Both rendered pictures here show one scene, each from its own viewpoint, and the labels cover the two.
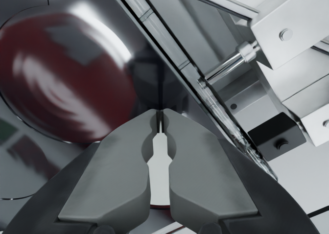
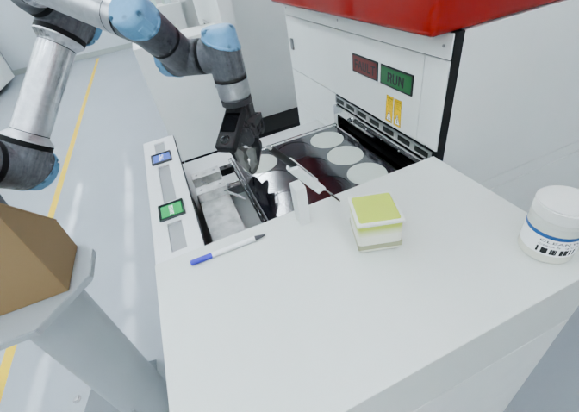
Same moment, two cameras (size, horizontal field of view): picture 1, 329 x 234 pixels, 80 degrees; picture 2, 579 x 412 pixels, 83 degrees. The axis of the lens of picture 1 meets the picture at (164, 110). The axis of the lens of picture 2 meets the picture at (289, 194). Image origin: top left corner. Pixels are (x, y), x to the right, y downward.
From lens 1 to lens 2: 0.78 m
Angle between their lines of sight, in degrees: 28
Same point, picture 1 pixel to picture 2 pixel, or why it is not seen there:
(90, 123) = (273, 174)
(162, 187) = (263, 159)
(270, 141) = (227, 167)
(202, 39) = (240, 205)
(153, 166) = (262, 164)
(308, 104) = (216, 174)
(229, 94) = (236, 188)
